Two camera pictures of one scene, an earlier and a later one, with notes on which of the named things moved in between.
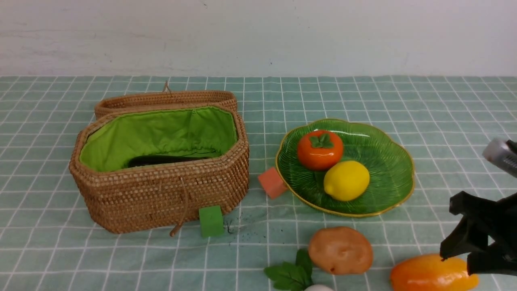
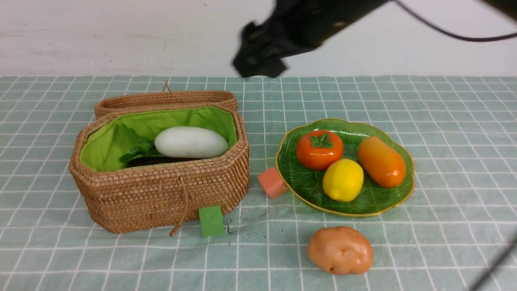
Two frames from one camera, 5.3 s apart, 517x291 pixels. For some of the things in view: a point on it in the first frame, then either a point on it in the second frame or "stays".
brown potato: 341,250 stays
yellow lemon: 347,181 stays
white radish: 318,287 -> 191,142
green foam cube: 212,222 stays
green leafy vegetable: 289,277 -> 142,146
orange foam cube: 272,183 stays
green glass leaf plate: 388,161 stays
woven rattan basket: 152,168 stays
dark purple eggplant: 147,161 stays
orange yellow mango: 430,273 -> 385,164
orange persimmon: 320,150 stays
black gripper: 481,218 -> 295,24
